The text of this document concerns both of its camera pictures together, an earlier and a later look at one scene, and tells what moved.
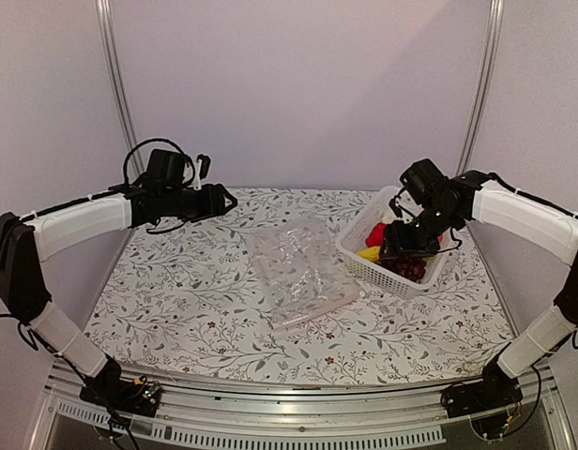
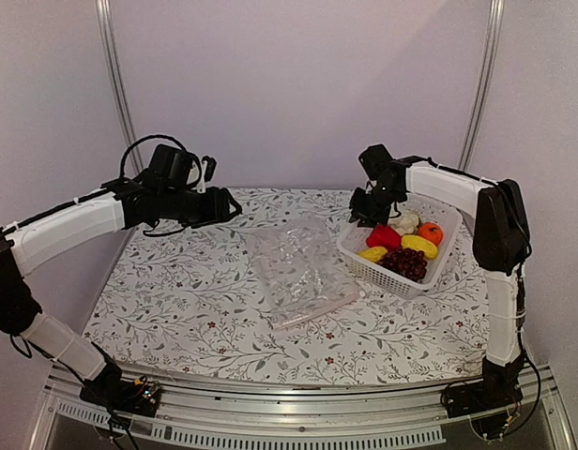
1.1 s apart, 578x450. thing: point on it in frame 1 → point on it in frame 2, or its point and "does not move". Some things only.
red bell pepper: (376, 235) does not move
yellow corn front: (372, 253) does not move
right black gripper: (398, 241) → (359, 212)
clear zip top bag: (300, 271) does not move
